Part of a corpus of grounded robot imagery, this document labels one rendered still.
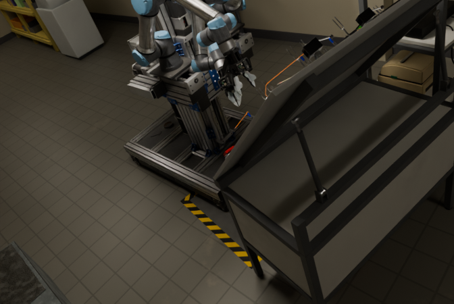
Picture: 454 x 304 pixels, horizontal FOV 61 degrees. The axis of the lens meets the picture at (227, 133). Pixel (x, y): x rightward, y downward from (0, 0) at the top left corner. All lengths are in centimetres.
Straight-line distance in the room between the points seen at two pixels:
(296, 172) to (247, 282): 92
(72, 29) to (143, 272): 466
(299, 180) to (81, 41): 541
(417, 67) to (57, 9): 536
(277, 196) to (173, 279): 118
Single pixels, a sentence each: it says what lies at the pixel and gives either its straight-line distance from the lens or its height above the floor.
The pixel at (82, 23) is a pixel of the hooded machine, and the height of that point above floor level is 50.
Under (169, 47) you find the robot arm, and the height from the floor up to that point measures 130.
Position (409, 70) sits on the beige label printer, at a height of 83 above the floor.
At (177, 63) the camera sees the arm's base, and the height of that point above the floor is 119.
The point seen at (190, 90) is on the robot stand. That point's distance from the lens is 240.
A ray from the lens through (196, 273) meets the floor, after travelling 278.
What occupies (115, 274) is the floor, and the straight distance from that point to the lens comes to 307.
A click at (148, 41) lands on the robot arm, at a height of 143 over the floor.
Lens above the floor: 220
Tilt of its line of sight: 36 degrees down
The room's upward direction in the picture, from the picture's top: 20 degrees counter-clockwise
